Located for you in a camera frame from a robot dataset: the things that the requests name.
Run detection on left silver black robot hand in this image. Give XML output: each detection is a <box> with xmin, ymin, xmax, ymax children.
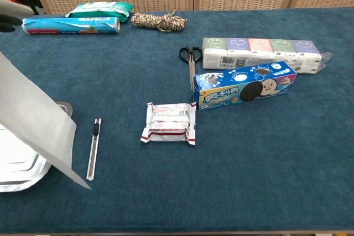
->
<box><xmin>0</xmin><ymin>0</ymin><xmax>34</xmax><ymax>33</ymax></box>

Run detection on white cloth sheet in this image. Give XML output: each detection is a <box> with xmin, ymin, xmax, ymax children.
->
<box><xmin>0</xmin><ymin>52</ymin><xmax>92</xmax><ymax>190</ymax></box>

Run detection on stainless steel tray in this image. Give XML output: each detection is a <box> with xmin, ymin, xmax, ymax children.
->
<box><xmin>0</xmin><ymin>101</ymin><xmax>73</xmax><ymax>193</ymax></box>

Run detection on green wet wipes pack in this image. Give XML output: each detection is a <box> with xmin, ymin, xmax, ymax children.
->
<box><xmin>65</xmin><ymin>1</ymin><xmax>134</xmax><ymax>23</ymax></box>

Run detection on silver utility knife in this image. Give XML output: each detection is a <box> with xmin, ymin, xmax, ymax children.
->
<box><xmin>86</xmin><ymin>118</ymin><xmax>102</xmax><ymax>182</ymax></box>

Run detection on white red biscuit pack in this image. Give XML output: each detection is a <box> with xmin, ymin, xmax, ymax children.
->
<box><xmin>140</xmin><ymin>102</ymin><xmax>197</xmax><ymax>146</ymax></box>

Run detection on blue Oreo cookie box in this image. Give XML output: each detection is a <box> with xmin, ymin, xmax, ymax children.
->
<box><xmin>192</xmin><ymin>61</ymin><xmax>298</xmax><ymax>112</ymax></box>

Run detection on pocket tissue multipack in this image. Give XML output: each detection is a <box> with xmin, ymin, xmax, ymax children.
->
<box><xmin>202</xmin><ymin>37</ymin><xmax>331</xmax><ymax>75</ymax></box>

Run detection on teal table cloth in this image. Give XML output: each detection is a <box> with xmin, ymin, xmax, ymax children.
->
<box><xmin>0</xmin><ymin>7</ymin><xmax>354</xmax><ymax>234</ymax></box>

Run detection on brown white rope bundle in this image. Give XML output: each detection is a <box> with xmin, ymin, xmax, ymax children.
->
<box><xmin>130</xmin><ymin>11</ymin><xmax>188</xmax><ymax>33</ymax></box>

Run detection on black-handled scissors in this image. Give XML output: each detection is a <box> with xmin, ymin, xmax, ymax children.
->
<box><xmin>179</xmin><ymin>46</ymin><xmax>203</xmax><ymax>92</ymax></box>

